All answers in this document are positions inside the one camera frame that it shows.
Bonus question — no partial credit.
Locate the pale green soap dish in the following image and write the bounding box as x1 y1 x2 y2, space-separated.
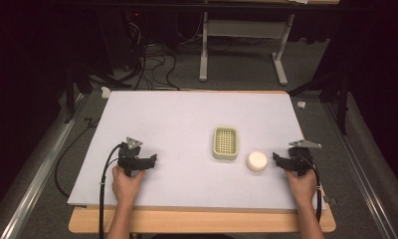
212 124 239 162

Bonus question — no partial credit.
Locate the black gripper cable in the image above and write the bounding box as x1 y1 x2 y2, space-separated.
98 142 123 239
302 154 323 223

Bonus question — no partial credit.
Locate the white round lid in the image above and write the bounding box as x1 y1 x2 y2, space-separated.
245 150 269 173

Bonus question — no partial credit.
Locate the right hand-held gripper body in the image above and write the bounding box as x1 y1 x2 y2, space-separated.
288 138 322 177

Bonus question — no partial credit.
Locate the black tripod stand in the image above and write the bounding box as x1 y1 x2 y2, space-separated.
287 68 351 136
63 61 133 124

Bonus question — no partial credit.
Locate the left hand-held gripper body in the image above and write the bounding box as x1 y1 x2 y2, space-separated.
117 136 144 177

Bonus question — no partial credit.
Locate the wooden table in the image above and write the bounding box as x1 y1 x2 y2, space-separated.
68 89 337 234

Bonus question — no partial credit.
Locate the thin black floor cable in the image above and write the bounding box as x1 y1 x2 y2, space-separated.
53 117 100 199

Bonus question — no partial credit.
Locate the white foam board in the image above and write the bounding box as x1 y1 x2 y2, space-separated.
67 90 327 214

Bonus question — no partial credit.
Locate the person's left hand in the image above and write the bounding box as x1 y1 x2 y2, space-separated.
111 164 147 209

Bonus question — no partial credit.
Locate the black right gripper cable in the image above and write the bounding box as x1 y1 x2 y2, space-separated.
302 154 323 223

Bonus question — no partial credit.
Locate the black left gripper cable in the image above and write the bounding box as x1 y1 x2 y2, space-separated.
98 142 123 239

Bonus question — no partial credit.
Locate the person's right hand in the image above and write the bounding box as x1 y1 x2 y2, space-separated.
284 167 318 209

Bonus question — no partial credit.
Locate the aluminium rail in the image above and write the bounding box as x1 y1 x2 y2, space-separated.
0 94 89 239
321 101 398 239

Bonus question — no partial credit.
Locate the white metal stand frame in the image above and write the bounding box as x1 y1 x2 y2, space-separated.
198 11 297 87

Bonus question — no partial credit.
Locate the tangle of black floor cables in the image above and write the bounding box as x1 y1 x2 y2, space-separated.
121 19 205 92

